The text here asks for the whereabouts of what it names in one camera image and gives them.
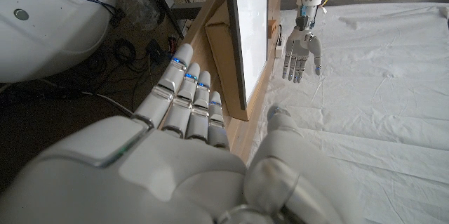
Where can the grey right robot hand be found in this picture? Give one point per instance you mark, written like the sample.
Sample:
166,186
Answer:
158,175

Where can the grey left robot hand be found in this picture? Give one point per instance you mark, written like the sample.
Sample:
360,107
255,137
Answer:
301,46

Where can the small black-framed whiteboard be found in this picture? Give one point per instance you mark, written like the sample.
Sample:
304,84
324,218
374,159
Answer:
252,34

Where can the brown cardboard box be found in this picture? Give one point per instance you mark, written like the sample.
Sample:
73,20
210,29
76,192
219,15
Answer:
221,48

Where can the white power strip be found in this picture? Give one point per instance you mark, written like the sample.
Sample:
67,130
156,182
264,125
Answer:
279,51

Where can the white backdrop cloth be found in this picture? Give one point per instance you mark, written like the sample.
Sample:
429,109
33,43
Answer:
368,94

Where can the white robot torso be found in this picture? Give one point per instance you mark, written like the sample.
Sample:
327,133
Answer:
52,34

